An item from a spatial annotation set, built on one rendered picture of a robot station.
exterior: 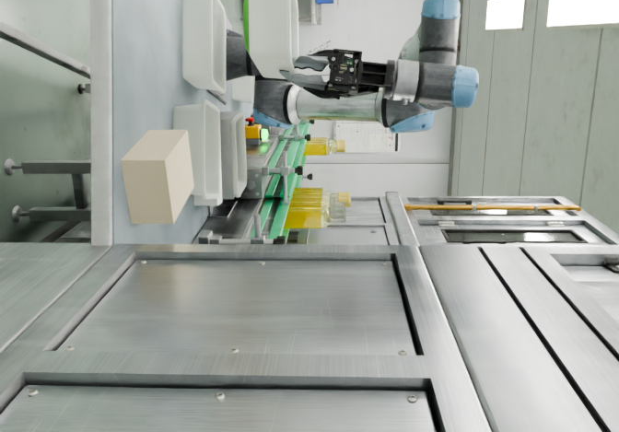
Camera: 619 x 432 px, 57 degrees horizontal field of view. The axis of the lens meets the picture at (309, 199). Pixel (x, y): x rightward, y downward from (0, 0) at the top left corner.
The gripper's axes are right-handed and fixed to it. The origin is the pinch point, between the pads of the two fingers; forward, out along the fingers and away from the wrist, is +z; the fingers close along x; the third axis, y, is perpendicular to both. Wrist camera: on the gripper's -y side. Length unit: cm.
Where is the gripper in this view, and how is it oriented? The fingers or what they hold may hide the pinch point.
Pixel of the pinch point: (286, 70)
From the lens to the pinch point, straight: 110.9
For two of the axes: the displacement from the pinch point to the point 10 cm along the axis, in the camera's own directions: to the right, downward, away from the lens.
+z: -9.9, -1.2, 0.4
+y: -0.4, 0.5, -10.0
